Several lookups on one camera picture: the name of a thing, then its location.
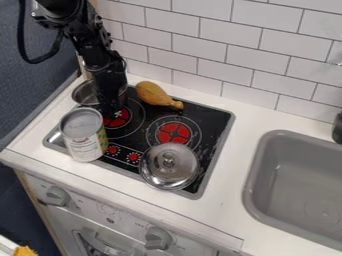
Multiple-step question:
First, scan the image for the toy sink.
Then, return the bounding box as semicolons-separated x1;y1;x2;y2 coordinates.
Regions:
241;129;342;252

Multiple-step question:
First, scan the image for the silver pot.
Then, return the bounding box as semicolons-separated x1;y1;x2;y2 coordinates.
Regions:
70;78;131;108

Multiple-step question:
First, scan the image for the yellow toy chicken drumstick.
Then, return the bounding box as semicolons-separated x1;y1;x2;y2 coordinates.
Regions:
134;80;186;111

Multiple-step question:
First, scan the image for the silver can with label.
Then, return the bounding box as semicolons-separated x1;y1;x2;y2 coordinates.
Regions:
57;107;110;163

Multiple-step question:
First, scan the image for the yellow toy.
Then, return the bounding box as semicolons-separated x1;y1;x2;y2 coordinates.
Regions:
12;245;41;256

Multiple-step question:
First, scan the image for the silver lid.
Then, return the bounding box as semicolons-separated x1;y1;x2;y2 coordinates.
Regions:
137;142;201;192

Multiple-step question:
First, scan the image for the toy stove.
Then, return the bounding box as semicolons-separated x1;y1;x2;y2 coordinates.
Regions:
41;84;237;201

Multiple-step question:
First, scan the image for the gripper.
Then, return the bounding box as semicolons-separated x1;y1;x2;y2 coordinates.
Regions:
82;51;131;118

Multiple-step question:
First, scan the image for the black cable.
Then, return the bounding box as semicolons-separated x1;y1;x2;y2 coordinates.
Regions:
16;0;66;65

